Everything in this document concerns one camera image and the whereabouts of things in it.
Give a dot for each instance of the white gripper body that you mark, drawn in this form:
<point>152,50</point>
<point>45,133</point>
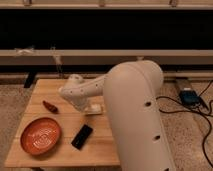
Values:
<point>88,108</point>

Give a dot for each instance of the white sponge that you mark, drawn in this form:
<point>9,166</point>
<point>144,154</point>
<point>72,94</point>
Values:
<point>98,110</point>

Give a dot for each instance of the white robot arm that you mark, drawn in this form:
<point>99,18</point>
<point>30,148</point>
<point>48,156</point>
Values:
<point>129,91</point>

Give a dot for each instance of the red chili pepper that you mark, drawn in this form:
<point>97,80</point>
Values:
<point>50,107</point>

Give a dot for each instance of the black rectangular block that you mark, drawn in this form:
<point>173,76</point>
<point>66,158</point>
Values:
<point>81,137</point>

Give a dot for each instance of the orange bowl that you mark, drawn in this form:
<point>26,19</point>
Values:
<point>40,136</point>

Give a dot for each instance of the blue power adapter box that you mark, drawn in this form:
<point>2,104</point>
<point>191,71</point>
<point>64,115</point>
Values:
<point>189,97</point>

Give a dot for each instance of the black bracket leg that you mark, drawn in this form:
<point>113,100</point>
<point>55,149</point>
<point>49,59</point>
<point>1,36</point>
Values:
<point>30,79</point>

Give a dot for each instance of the white horizontal rail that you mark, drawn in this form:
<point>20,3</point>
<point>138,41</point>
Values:
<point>28,57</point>

